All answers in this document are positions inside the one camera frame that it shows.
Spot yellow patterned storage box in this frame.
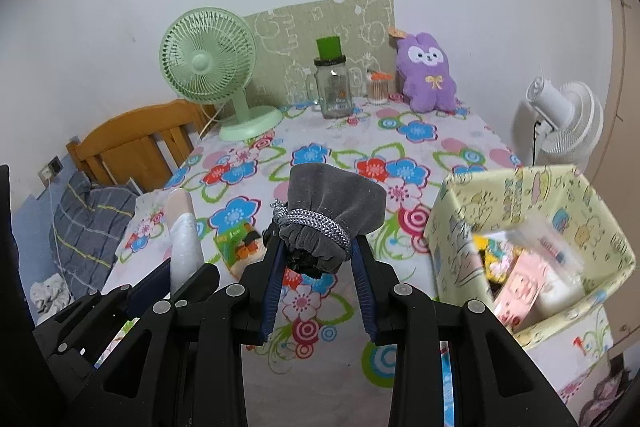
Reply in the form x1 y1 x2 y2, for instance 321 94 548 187
424 163 637 353

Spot purple plush bunny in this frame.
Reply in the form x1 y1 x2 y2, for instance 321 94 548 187
396 32 457 114

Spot beige door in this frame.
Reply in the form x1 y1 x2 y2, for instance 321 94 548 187
581 0 640 343

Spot green orange tissue pack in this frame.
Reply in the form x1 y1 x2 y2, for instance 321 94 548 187
214 221 266 280

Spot pink wet wipes pack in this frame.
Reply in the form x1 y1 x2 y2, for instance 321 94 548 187
494 251 548 331

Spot white bedding heap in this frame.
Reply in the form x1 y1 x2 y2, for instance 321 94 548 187
127 190 169 236

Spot green desk fan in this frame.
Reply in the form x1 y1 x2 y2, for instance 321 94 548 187
160 8 283 142

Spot wall power socket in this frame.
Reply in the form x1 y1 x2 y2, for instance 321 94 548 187
38 156 63 185

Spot green patterned cardboard panel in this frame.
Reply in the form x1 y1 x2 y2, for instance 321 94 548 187
245 0 396 106

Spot white tube bottle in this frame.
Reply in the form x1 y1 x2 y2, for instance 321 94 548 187
164 188 204 296

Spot small jar with orange lid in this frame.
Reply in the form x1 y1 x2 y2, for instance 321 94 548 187
366 70 394 105

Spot crumpled white cloth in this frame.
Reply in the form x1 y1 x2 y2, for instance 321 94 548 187
29 273 74 325

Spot white standing fan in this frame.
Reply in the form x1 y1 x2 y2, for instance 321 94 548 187
512 77 604 170

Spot grey plaid pillow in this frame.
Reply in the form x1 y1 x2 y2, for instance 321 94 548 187
50 171 137 299

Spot grey drawstring pouch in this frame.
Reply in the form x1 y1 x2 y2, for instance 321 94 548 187
272 164 386 279

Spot floral tablecloth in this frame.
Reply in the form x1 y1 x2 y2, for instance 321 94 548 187
107 103 634 426

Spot clear plastic sleeve pack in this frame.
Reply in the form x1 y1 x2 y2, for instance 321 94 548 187
506 215 585 281

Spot glass jar with green lid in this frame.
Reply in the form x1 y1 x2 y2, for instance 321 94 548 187
307 35 352 119

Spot yellow cartoon tissue pack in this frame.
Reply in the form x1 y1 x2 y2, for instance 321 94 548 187
473 235 520 284

